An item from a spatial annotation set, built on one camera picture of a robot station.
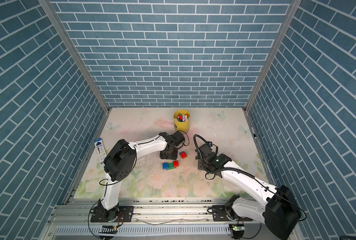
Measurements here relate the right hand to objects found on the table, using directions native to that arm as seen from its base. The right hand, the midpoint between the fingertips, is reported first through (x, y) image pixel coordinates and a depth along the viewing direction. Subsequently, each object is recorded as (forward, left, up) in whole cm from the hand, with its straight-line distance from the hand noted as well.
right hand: (203, 163), depth 84 cm
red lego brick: (+7, +12, -4) cm, 15 cm away
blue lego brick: (-1, +22, -4) cm, 23 cm away
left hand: (+5, +17, -7) cm, 20 cm away
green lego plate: (-1, +19, -6) cm, 20 cm away
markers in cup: (+29, +16, +5) cm, 34 cm away
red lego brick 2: (+1, +16, -5) cm, 17 cm away
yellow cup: (+24, +14, +2) cm, 28 cm away
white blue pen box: (+7, +66, -6) cm, 67 cm away
